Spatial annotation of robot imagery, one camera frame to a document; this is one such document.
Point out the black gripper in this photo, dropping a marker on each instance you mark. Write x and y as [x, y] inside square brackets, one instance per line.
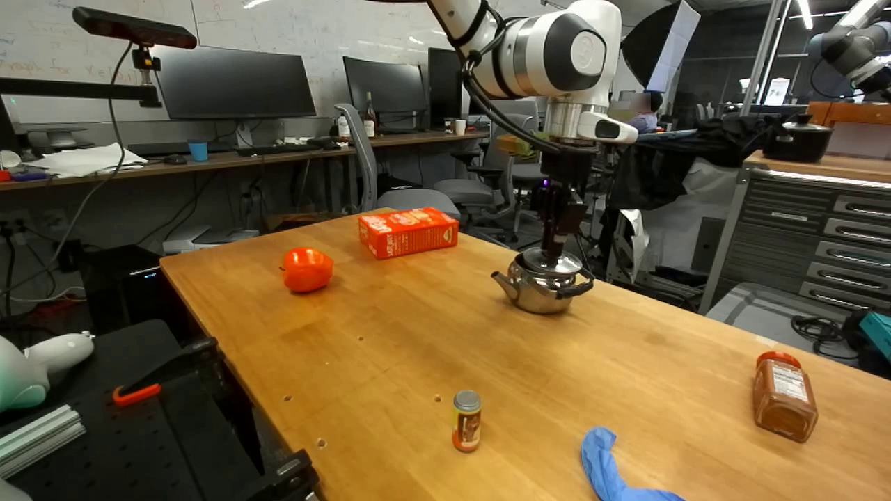
[565, 167]

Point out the steel kettle lid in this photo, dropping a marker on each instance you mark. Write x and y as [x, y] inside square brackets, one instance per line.
[532, 265]

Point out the steel kettle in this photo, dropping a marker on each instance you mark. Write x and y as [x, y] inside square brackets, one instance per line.
[544, 293]

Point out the gray background robot arm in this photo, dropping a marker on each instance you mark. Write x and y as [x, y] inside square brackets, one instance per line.
[857, 52]

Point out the white printed bag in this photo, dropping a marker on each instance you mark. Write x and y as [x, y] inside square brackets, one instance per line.
[636, 242]

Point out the seated person blue shirt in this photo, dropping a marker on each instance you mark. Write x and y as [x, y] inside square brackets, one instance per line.
[650, 119]

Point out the gray curved-back chair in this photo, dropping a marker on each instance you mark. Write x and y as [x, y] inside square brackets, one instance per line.
[419, 202]

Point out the orange cracker box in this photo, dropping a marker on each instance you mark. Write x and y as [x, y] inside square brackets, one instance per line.
[406, 233]

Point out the black cloth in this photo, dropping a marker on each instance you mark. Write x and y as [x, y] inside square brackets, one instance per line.
[706, 158]

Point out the black photo softbox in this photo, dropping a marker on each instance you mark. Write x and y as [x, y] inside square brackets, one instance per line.
[662, 42]

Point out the dark desk monitor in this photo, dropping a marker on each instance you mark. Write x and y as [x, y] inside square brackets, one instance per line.
[383, 85]

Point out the small yellow-label jar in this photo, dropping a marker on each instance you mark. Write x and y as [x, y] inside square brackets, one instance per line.
[466, 425]

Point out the gray drawer cabinet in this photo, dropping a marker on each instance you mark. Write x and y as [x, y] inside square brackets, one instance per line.
[796, 233]

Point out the blue cloth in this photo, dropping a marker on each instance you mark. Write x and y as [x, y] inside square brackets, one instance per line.
[608, 468]

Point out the orange toy tomato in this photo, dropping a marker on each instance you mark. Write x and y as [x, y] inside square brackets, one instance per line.
[307, 270]

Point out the orange-brown spice bottle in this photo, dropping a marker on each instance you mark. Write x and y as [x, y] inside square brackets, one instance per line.
[782, 400]

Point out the orange wooden board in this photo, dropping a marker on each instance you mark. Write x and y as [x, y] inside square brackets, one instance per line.
[849, 112]

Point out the long wooden desk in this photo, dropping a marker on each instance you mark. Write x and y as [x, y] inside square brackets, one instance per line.
[231, 162]

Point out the teal case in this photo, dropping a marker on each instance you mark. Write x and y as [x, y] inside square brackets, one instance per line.
[874, 334]

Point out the large dark monitor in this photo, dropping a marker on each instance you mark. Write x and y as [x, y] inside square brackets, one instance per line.
[231, 85]

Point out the blue cup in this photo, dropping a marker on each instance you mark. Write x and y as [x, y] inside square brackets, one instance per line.
[197, 152]

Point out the black table clamp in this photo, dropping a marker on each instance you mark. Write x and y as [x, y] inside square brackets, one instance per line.
[288, 476]

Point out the black computer tower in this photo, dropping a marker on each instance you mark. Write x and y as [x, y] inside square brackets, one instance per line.
[125, 287]

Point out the white papers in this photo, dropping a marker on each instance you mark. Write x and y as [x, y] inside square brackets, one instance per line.
[83, 160]

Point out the black breadboard table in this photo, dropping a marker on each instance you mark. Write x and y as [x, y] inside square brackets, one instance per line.
[140, 455]

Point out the aluminium extrusion bar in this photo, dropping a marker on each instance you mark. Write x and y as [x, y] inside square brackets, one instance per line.
[43, 440]

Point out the black stereo camera bar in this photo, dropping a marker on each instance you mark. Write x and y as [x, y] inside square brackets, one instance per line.
[133, 29]

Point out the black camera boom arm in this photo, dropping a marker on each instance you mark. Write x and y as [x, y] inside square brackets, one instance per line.
[78, 91]

